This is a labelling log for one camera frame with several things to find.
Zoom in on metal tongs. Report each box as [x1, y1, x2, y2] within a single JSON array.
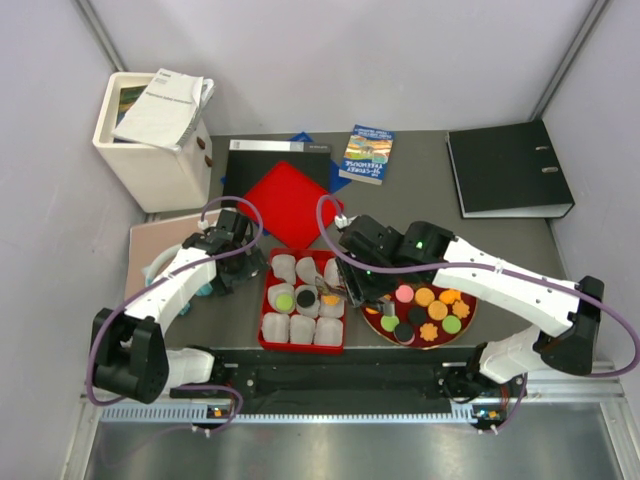
[[315, 277, 396, 315]]

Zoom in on orange round cracker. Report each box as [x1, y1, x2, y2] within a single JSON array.
[[427, 300, 449, 321], [414, 287, 436, 307], [321, 295, 342, 307]]

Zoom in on green macaron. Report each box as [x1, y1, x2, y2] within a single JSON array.
[[380, 315, 400, 333], [441, 315, 462, 335], [275, 293, 295, 313]]

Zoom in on red cookie box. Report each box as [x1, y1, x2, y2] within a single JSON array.
[[258, 248, 346, 355]]

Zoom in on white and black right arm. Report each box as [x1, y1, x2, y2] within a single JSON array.
[[334, 215, 604, 396]]

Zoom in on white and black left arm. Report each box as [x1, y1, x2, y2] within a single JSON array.
[[87, 210, 268, 404]]

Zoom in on white paper cup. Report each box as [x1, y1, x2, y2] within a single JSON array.
[[295, 284, 320, 318], [261, 312, 290, 343], [323, 258, 340, 288], [313, 317, 343, 347], [295, 256, 320, 285], [319, 297, 345, 319], [271, 254, 297, 285], [289, 314, 316, 345], [267, 283, 295, 313]]

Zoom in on pink macaron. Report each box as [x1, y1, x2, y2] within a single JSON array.
[[395, 284, 414, 304]]

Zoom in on red box lid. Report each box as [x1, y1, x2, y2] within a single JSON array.
[[244, 161, 329, 249]]

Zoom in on light blue headphones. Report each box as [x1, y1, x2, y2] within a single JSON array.
[[142, 244, 213, 297]]

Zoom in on black flat notebook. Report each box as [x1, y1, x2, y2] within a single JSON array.
[[220, 139, 333, 209]]

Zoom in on blue paperback book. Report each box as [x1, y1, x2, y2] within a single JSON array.
[[338, 125, 395, 185]]

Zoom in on pink notebook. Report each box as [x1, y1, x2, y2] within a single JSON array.
[[124, 214, 202, 298]]

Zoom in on white storage box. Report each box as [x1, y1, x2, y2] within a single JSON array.
[[92, 72, 213, 213]]

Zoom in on dark red round plate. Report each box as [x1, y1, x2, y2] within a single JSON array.
[[361, 284, 478, 350]]

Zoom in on orange fish cookie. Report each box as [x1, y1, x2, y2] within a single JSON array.
[[438, 289, 462, 305]]

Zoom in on black pink sandwich cookie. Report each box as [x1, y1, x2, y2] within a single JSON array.
[[393, 322, 415, 346]]

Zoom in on orange flower cookie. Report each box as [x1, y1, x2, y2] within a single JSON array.
[[419, 323, 439, 342]]

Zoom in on orange star cookie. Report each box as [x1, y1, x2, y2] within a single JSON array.
[[452, 300, 471, 319]]

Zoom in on white paper manual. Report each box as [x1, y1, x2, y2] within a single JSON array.
[[112, 68, 215, 152]]

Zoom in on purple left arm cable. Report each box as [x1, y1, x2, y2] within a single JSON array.
[[85, 196, 264, 435]]

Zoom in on black ring binder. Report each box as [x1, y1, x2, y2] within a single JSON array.
[[446, 120, 575, 219]]

